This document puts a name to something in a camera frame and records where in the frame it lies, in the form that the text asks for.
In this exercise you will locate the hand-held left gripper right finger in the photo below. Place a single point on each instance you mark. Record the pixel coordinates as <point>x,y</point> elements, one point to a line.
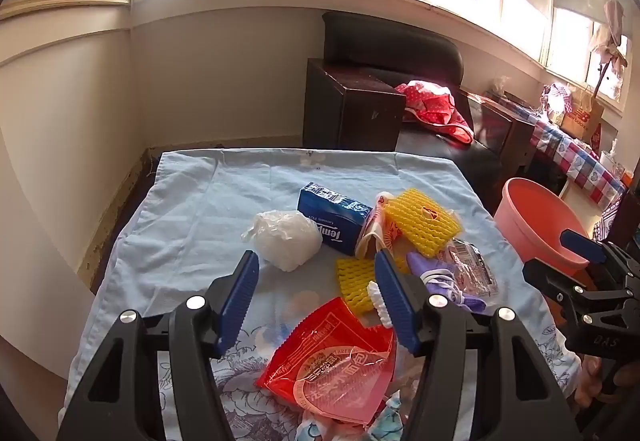
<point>395,301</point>

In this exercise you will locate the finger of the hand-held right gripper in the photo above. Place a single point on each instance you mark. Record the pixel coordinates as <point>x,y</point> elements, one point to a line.
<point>582,244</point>
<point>560,286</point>

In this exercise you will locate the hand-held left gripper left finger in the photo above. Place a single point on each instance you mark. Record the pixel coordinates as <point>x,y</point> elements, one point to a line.
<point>240,301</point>

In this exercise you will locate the pink plastic basin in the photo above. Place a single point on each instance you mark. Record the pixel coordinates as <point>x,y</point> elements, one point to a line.
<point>540,221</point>

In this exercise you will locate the large yellow foam net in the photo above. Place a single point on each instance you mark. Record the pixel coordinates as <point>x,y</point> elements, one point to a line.
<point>420,221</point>

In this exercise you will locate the red snack packet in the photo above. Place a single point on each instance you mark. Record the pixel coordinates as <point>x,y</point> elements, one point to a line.
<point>320,361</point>

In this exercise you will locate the person's right hand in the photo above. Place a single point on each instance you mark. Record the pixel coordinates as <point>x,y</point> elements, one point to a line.
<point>585,393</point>

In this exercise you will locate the small yellow foam net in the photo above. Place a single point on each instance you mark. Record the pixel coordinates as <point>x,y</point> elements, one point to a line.
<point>355,281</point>

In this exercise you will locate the purple glove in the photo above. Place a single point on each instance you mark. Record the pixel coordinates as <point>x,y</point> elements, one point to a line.
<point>425,267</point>

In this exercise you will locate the pink printed paper bag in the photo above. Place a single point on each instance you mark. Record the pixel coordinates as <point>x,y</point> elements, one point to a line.
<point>372,231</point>

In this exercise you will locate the clear plastic wrapper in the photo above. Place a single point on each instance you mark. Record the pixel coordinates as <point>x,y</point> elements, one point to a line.
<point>475,266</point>

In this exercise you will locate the table with checkered cloth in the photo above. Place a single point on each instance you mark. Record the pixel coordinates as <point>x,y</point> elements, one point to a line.
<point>575,156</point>

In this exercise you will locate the blue tissue pack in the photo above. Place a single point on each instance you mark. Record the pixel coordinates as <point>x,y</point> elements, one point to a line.
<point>325,216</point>

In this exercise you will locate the light blue cloth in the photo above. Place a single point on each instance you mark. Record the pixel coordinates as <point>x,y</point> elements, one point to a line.
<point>190,201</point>

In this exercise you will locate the brown paper bag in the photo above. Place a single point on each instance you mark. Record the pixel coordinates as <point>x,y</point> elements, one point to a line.
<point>582,118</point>

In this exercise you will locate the red checked plastic bag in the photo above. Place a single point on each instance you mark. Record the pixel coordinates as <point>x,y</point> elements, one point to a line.
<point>554,101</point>

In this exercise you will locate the clear plastic bag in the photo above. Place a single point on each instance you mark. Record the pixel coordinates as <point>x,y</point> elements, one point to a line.
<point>498,86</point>

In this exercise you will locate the red dotted cloth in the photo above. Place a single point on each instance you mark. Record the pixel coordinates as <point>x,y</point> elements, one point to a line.
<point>430,106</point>

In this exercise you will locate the beige dried plant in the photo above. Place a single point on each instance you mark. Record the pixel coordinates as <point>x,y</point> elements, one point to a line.
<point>612,31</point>

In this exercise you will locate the black leather armchair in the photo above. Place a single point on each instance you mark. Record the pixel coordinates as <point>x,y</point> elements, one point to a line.
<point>390,41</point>

